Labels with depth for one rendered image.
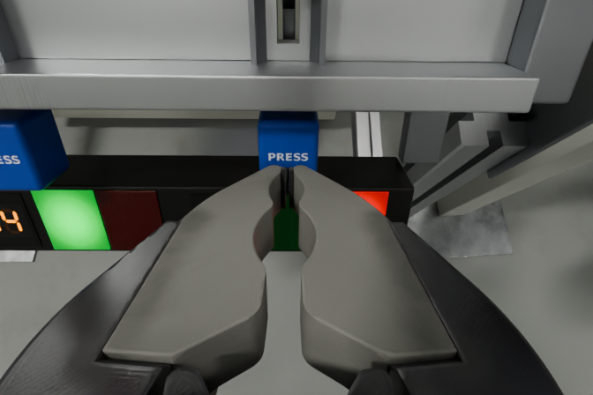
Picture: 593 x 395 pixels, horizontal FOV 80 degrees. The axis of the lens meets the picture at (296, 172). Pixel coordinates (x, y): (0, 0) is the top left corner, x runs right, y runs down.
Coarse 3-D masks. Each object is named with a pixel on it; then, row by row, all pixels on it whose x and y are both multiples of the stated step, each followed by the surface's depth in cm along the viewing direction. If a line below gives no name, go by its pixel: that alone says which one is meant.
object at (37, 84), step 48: (0, 96) 11; (48, 96) 11; (96, 96) 11; (144, 96) 11; (192, 96) 11; (240, 96) 11; (288, 96) 11; (336, 96) 11; (384, 96) 11; (432, 96) 11; (480, 96) 11; (528, 96) 11
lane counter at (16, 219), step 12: (0, 204) 17; (12, 204) 17; (24, 204) 17; (0, 216) 17; (12, 216) 17; (24, 216) 17; (0, 228) 18; (12, 228) 18; (24, 228) 18; (0, 240) 18; (12, 240) 18; (24, 240) 18; (36, 240) 18
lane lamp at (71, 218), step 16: (32, 192) 17; (48, 192) 17; (64, 192) 17; (80, 192) 17; (48, 208) 17; (64, 208) 17; (80, 208) 17; (96, 208) 17; (48, 224) 18; (64, 224) 18; (80, 224) 18; (96, 224) 18; (64, 240) 18; (80, 240) 18; (96, 240) 18
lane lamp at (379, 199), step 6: (354, 192) 17; (360, 192) 17; (366, 192) 17; (372, 192) 17; (378, 192) 17; (384, 192) 17; (366, 198) 17; (372, 198) 17; (378, 198) 17; (384, 198) 17; (372, 204) 17; (378, 204) 17; (384, 204) 17; (384, 210) 17
